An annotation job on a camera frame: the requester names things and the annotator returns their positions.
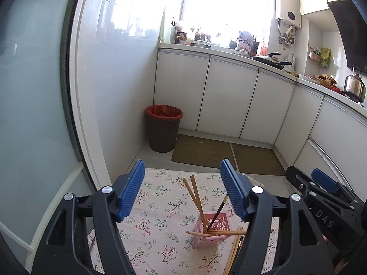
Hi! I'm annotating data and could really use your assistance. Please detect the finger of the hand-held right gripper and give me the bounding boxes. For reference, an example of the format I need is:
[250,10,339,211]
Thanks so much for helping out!
[285,165,319,199]
[311,168,360,209]

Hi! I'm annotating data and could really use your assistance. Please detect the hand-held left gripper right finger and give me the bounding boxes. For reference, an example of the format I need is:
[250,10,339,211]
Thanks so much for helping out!
[220,158,336,275]

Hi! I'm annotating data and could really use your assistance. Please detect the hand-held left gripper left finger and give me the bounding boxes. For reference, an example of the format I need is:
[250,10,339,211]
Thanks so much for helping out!
[31,159,146,275]

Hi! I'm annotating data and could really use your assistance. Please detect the bunch of wooden chopsticks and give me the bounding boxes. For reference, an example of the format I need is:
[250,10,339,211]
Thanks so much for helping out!
[183,175,274,275]

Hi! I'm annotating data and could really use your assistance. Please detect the pink lattice basket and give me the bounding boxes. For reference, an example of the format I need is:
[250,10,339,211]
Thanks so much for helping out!
[193,212,231,249]

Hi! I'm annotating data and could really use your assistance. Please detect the brown floor mat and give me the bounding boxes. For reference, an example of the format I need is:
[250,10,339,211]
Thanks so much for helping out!
[171,134,238,171]
[231,143,286,176]

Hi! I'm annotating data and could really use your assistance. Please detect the floral tablecloth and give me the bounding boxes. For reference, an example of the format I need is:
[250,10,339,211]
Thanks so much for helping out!
[86,168,280,275]

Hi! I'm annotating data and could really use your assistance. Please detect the brown trash bin red bag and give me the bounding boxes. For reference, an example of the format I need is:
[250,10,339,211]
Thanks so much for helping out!
[145,104,183,153]

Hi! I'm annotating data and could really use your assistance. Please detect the white kitchen cabinets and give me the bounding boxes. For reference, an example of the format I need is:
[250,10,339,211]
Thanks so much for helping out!
[153,49,367,184]

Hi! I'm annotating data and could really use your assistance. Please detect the steel kettle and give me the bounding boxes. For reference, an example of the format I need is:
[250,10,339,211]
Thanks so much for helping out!
[343,65,367,102]

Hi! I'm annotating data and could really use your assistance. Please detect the woven tray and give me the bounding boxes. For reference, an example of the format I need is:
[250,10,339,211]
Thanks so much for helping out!
[315,74,336,86]

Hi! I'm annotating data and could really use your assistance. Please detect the black frying pan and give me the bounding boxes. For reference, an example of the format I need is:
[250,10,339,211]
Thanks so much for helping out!
[252,52,293,69]

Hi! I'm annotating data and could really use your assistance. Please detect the yellow bag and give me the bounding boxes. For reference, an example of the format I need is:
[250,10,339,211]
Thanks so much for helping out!
[320,47,331,69]

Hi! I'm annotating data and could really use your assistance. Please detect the frosted glass door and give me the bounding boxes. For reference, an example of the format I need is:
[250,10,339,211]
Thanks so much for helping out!
[0,0,95,264]

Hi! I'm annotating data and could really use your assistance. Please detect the white kitchen countertop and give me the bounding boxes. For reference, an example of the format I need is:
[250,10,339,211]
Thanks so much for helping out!
[158,41,367,115]

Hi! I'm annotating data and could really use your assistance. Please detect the black range hood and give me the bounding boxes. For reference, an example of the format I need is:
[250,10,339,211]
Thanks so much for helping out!
[327,0,367,75]

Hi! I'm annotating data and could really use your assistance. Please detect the grey cloth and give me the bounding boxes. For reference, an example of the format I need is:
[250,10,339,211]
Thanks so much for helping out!
[237,30,254,45]

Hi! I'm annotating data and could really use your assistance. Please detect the pale cutting board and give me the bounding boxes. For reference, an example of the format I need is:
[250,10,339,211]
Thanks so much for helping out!
[159,7,167,43]

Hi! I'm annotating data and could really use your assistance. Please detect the white water heater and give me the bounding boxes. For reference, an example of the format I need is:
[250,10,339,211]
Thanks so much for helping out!
[275,0,302,29]

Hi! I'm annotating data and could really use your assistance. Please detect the window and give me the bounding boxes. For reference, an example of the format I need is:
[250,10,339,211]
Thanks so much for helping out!
[179,0,271,48]

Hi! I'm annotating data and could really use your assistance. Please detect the wall rack with packets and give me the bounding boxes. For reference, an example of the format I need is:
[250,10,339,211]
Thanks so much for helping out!
[308,47,322,63]

